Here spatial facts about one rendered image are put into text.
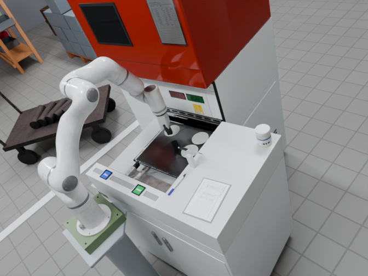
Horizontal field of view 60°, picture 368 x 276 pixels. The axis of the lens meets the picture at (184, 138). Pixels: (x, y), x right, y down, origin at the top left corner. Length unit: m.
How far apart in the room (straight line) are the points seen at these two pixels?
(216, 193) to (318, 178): 1.36
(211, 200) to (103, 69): 0.75
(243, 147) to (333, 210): 1.10
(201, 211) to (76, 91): 0.73
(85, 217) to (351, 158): 2.05
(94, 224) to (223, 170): 0.70
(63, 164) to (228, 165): 0.75
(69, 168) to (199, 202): 0.58
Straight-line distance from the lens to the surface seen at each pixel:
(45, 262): 3.08
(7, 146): 4.00
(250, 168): 1.52
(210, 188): 1.49
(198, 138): 1.84
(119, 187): 1.71
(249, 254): 1.75
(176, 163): 1.75
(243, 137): 1.68
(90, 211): 1.65
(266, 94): 2.23
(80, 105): 1.38
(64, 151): 1.45
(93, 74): 1.48
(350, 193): 2.62
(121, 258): 1.94
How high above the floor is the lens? 2.12
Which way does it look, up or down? 40 degrees down
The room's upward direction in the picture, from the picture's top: 22 degrees counter-clockwise
